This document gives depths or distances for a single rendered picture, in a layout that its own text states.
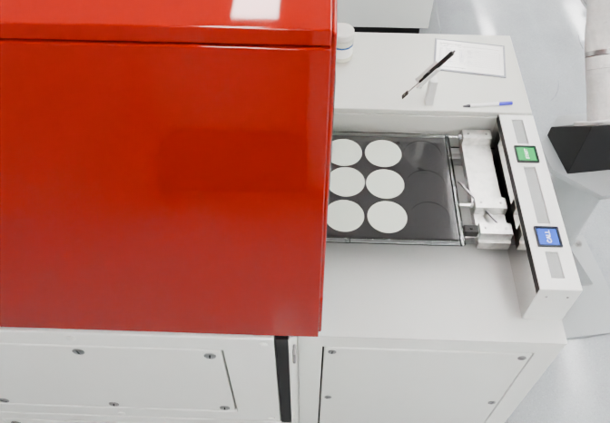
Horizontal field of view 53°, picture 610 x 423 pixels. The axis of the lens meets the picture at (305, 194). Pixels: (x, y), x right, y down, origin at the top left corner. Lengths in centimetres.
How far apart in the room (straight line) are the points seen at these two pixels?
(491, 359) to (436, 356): 14
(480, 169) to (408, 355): 54
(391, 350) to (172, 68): 109
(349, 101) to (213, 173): 109
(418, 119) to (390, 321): 59
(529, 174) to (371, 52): 60
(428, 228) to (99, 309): 86
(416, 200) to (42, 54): 115
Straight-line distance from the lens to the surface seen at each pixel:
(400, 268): 157
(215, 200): 72
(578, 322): 260
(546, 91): 344
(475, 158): 175
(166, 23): 56
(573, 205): 204
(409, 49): 193
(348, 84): 178
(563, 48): 376
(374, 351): 153
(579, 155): 184
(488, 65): 191
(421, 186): 163
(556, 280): 148
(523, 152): 169
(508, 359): 161
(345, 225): 152
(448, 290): 155
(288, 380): 117
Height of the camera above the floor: 214
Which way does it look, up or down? 51 degrees down
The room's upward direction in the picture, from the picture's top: straight up
